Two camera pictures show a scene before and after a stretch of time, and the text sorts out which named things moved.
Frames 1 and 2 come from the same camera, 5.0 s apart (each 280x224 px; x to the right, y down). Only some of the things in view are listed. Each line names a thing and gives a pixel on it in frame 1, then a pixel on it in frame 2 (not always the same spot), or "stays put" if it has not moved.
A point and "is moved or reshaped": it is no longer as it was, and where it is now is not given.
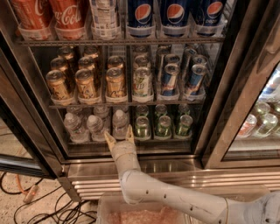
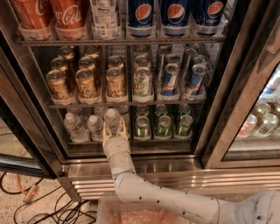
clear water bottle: (120, 122) is moved or reshaped
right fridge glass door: (244, 128) stays put
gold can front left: (58, 86) stays put
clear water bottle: (73, 125) stays put
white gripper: (123, 148) → (115, 145)
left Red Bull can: (170, 83) stays put
